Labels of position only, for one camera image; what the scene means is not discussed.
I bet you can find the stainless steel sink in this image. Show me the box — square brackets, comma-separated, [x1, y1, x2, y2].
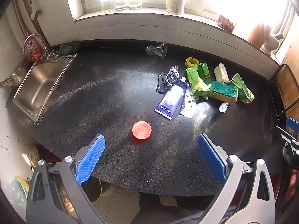
[13, 54, 78, 123]

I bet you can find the crumpled blue foil wrapper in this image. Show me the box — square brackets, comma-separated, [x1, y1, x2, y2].
[163, 66, 180, 88]

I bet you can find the yellow tape roll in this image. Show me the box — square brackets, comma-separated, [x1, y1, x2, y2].
[185, 57, 200, 69]

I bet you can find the green and yellow sponge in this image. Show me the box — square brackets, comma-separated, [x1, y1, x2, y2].
[209, 81, 239, 103]

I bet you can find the white plastic bottle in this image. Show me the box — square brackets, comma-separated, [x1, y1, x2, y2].
[165, 0, 186, 15]

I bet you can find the crushed green carton piece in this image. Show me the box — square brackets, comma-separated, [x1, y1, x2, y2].
[229, 73, 255, 105]

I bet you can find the blue and white toothpaste tube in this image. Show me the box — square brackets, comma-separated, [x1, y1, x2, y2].
[154, 77, 189, 120]

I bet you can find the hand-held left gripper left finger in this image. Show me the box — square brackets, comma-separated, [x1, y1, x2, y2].
[26, 134, 106, 224]

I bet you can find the brown jar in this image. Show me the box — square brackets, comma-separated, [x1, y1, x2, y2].
[246, 23, 272, 49]

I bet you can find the bag of dried red bits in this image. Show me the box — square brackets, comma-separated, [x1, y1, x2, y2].
[217, 15, 235, 32]

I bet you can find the red detergent bottle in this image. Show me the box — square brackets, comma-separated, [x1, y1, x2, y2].
[24, 29, 44, 62]

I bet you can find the torn green carton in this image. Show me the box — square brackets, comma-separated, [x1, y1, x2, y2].
[186, 67, 211, 99]

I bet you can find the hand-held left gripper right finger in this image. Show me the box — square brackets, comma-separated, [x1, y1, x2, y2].
[197, 133, 276, 224]

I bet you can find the silver blister pack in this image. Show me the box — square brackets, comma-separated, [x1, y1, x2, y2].
[180, 92, 199, 119]

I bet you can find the black framed wooden chair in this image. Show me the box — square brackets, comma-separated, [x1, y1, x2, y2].
[270, 63, 299, 119]

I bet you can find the black plastic clip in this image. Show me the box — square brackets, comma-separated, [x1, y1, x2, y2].
[156, 73, 167, 94]

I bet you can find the dark green cloth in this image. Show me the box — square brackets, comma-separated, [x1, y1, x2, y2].
[56, 41, 81, 56]

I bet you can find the white sponge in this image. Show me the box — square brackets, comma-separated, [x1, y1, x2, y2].
[214, 63, 230, 83]

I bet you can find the yellow hose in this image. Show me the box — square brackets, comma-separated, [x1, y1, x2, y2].
[93, 180, 104, 203]

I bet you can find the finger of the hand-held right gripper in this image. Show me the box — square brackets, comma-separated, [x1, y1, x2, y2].
[285, 117, 299, 128]
[273, 126, 299, 169]

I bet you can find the green toy car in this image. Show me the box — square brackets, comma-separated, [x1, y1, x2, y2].
[197, 63, 211, 85]

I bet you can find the grey wall pipe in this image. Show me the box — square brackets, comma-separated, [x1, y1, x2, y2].
[22, 0, 52, 52]

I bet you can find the orange round lid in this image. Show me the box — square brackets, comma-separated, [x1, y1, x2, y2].
[132, 121, 153, 141]

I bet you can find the clear plastic cup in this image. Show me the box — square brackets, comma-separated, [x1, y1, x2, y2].
[146, 42, 167, 59]

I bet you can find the chrome faucet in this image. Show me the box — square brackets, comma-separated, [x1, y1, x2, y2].
[22, 34, 55, 60]

